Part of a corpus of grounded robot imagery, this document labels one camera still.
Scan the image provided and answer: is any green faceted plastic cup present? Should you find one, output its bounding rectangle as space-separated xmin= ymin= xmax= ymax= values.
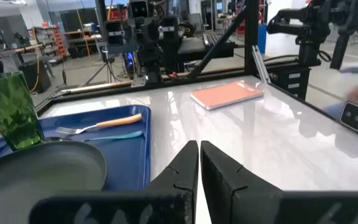
xmin=0 ymin=70 xmax=45 ymax=152

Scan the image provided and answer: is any black drawer unit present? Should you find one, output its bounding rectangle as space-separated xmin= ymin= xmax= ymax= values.
xmin=267 ymin=62 xmax=312 ymax=100

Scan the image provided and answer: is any grey round plate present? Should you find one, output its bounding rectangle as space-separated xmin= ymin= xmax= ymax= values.
xmin=0 ymin=140 xmax=108 ymax=224

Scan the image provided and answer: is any shelf with orange bins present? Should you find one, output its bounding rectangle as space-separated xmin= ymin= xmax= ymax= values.
xmin=28 ymin=23 xmax=70 ymax=59

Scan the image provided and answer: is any blue plastic tray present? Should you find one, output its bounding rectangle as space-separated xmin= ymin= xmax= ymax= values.
xmin=0 ymin=105 xmax=152 ymax=192

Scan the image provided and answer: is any orange flat pad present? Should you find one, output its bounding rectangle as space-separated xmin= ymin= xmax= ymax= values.
xmin=190 ymin=80 xmax=264 ymax=111

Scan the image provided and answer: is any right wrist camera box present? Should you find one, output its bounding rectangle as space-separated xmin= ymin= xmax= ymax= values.
xmin=129 ymin=0 xmax=151 ymax=19

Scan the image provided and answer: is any black vertical frame post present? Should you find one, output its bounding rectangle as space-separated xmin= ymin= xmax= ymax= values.
xmin=244 ymin=0 xmax=260 ymax=75

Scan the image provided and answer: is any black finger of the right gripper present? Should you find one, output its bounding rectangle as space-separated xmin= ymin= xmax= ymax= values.
xmin=158 ymin=17 xmax=180 ymax=43
xmin=105 ymin=20 xmax=126 ymax=46

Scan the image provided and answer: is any wooden rail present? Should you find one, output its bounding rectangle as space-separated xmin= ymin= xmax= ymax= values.
xmin=60 ymin=72 xmax=195 ymax=95

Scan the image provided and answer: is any black floor box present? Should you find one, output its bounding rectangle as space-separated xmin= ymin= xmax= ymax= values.
xmin=19 ymin=58 xmax=52 ymax=93

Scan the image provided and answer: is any spoon with teal handle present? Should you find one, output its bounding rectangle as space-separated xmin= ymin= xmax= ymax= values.
xmin=44 ymin=130 xmax=144 ymax=144

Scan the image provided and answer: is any black tripod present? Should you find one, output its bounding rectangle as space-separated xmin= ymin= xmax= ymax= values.
xmin=82 ymin=51 xmax=122 ymax=87

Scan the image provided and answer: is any black diagonal frame strut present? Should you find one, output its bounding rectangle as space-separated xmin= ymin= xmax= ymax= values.
xmin=190 ymin=6 xmax=249 ymax=79

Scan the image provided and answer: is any aluminium bracket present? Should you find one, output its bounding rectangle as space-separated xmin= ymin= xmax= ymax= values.
xmin=252 ymin=45 xmax=272 ymax=84

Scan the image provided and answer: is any fork with wooden handle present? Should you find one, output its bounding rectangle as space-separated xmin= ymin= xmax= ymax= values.
xmin=55 ymin=113 xmax=143 ymax=136

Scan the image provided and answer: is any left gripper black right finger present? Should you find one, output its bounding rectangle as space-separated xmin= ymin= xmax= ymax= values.
xmin=200 ymin=139 xmax=358 ymax=224

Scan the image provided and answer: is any blue bin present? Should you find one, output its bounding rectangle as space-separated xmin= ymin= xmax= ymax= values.
xmin=257 ymin=24 xmax=267 ymax=54

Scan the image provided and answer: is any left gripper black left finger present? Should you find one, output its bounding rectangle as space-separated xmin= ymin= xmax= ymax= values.
xmin=29 ymin=139 xmax=200 ymax=224

